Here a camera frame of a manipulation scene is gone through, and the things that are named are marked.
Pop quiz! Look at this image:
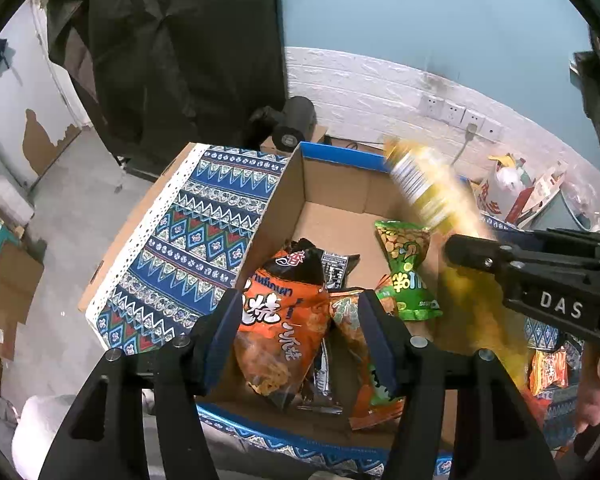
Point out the blue patterned blanket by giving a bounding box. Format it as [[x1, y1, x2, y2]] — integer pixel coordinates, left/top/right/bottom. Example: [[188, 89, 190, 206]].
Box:
[[77, 142, 598, 461]]

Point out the blue trash bin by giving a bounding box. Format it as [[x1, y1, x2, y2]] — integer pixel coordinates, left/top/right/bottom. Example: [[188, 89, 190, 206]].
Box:
[[555, 180, 600, 233]]

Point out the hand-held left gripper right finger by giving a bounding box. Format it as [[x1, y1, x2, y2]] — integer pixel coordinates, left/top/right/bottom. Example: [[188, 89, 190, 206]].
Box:
[[357, 290, 563, 480]]

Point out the black cable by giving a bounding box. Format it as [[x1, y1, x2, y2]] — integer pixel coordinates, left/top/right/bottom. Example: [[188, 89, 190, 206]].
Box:
[[325, 135, 381, 151]]

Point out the small orange snack bag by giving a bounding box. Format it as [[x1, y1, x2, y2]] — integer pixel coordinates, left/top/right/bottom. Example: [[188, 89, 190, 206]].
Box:
[[329, 287, 408, 432]]

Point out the person's right hand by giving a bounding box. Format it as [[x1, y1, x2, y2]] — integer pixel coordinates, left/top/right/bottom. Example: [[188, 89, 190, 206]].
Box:
[[575, 340, 600, 433]]

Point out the black cylindrical lamp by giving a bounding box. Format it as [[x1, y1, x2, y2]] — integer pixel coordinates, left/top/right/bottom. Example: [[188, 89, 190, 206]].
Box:
[[247, 96, 317, 150]]

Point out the flat cardboard sheet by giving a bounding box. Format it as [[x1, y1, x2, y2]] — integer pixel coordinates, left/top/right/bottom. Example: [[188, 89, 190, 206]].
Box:
[[0, 240, 46, 361]]

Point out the black curtain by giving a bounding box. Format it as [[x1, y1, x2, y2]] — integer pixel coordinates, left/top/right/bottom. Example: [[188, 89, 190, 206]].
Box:
[[45, 0, 287, 181]]

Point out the black snack bag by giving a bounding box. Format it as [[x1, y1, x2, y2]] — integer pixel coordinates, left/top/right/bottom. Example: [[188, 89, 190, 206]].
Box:
[[295, 251, 362, 415]]

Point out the plain orange snack packet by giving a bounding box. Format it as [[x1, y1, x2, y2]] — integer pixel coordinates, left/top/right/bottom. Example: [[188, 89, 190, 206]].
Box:
[[520, 345, 571, 416]]

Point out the white cloth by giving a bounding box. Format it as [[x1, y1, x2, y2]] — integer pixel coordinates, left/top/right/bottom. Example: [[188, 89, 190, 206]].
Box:
[[12, 392, 156, 480]]

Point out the cardboard box with blue rim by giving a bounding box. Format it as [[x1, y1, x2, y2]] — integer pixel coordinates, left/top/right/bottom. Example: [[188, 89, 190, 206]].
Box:
[[195, 141, 481, 478]]

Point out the orange chips bag black top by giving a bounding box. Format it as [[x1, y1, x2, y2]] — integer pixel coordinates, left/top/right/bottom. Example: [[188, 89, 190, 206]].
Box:
[[232, 238, 331, 408]]

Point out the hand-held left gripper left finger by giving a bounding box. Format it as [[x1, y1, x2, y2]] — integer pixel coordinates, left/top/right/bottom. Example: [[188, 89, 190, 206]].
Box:
[[37, 287, 246, 480]]

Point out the green peanut snack bag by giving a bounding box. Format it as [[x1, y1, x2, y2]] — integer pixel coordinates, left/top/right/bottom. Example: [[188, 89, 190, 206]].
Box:
[[372, 220, 445, 322]]

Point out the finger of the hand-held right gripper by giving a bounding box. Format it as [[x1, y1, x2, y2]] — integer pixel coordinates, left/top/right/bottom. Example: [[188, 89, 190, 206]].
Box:
[[442, 232, 518, 281]]

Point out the long yellow snack bag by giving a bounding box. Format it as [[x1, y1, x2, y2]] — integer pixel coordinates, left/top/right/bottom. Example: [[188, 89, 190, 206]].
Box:
[[382, 137, 528, 401]]

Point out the red and white bag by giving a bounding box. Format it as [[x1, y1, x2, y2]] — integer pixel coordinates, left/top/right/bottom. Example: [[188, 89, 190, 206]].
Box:
[[475, 155, 531, 226]]

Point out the grey plug with cable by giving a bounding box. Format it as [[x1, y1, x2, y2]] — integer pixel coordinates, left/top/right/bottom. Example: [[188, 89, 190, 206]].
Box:
[[450, 124, 481, 166]]

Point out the white and brown paper bag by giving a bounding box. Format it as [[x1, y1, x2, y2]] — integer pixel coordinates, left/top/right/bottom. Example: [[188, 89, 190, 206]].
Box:
[[505, 160, 570, 226]]

